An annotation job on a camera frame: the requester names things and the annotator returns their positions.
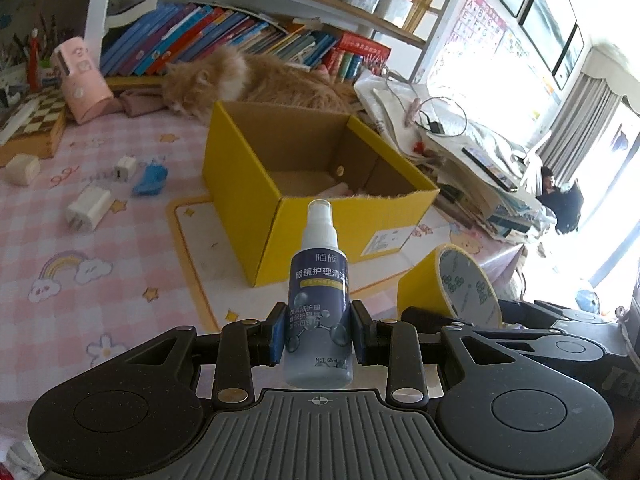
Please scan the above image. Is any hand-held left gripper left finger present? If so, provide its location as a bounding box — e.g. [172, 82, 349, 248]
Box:
[117, 302, 287, 407]

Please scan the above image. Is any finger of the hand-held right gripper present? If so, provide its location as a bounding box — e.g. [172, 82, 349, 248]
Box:
[495, 299, 568, 332]
[401, 306, 453, 331]

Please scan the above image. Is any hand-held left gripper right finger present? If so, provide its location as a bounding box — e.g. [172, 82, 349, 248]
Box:
[351, 300, 521, 407]

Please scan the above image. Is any yellow tape roll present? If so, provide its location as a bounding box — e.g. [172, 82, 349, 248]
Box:
[397, 243, 504, 328]

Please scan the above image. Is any dark blue spray bottle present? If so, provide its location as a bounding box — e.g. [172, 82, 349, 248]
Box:
[283, 199, 353, 389]

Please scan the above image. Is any yellow cardboard box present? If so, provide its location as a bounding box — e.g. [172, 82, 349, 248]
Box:
[202, 100, 441, 288]

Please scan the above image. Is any white cube charger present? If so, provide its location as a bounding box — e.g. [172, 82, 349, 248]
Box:
[113, 156, 137, 183]

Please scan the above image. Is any cream cube block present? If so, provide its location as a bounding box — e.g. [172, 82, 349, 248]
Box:
[5, 154, 41, 186]

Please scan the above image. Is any pile of papers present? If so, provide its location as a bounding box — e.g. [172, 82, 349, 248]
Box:
[354, 67, 556, 243]

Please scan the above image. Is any pink checked tablecloth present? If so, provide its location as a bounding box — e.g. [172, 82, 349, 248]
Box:
[0, 105, 531, 411]

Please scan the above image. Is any blue plastic object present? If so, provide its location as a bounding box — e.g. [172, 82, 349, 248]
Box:
[132, 160, 169, 197]

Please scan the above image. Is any grey curtain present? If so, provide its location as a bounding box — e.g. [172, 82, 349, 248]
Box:
[540, 47, 640, 286]

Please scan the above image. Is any white oblong charger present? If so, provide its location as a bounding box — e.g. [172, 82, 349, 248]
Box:
[66, 185, 112, 232]

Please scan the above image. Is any orange fluffy cat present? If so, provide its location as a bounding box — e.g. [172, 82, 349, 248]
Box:
[161, 46, 358, 126]

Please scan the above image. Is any folded pink cloth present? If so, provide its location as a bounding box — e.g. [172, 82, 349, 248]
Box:
[112, 89, 168, 117]

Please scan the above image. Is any dark framed window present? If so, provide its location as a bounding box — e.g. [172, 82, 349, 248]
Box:
[477, 0, 586, 91]

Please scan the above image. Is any row of colourful books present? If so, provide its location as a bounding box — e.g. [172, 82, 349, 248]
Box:
[100, 2, 393, 83]

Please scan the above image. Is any wooden chess board box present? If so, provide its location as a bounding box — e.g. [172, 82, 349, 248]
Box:
[0, 89, 68, 167]

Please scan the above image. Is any pink cylinder holder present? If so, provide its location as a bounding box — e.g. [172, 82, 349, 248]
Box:
[51, 37, 115, 126]

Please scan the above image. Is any white pen case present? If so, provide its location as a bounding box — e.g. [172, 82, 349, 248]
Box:
[0, 100, 43, 143]

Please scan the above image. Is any red tassel ornament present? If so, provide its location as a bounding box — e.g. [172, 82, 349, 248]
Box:
[29, 27, 41, 92]

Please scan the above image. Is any white shelf unit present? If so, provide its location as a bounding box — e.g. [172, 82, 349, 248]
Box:
[0, 0, 466, 91]

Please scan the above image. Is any thin cable loop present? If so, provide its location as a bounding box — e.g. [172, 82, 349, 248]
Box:
[417, 96, 468, 137]

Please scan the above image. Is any pink alphabet wall poster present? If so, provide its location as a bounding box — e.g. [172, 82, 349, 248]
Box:
[432, 0, 518, 111]

